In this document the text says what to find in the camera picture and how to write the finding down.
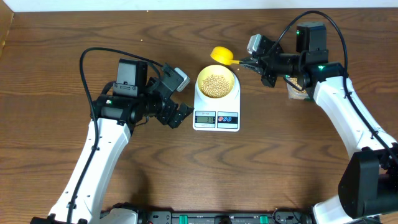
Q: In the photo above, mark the soybeans in bowl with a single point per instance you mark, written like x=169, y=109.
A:
x=215, y=86

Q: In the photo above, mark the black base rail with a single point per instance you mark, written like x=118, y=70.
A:
x=248, y=217

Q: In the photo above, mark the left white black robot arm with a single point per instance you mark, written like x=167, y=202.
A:
x=124, y=104

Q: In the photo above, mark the white digital kitchen scale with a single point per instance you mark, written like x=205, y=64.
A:
x=218, y=114

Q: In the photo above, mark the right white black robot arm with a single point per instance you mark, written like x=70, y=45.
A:
x=368, y=187

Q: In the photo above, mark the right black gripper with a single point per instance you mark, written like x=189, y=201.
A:
x=267, y=79

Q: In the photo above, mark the clear container of soybeans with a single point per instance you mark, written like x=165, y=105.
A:
x=294, y=90

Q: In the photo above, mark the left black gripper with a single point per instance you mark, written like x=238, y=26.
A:
x=165, y=116

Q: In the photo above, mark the yellow plastic scoop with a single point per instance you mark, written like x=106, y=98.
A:
x=223, y=56

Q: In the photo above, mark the yellow plastic bowl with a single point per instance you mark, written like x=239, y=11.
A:
x=215, y=70

